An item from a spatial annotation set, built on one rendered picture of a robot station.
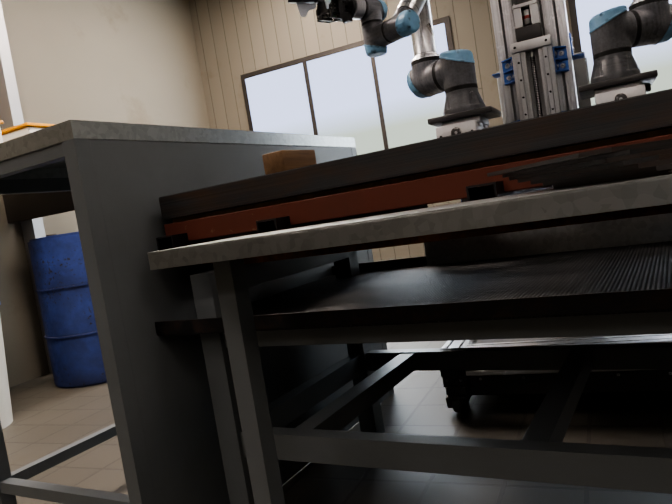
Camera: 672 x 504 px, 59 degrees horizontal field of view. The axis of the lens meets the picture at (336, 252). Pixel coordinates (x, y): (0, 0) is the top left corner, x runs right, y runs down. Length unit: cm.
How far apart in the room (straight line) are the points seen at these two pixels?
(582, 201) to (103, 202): 103
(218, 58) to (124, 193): 500
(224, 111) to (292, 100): 79
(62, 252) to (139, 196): 229
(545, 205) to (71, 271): 326
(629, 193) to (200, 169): 118
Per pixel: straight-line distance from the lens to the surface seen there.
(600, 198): 72
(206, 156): 168
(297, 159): 135
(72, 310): 377
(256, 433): 115
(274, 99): 598
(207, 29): 652
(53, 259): 378
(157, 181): 154
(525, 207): 73
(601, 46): 219
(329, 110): 571
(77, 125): 142
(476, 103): 220
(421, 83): 231
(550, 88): 226
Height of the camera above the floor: 77
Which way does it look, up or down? 4 degrees down
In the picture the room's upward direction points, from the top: 9 degrees counter-clockwise
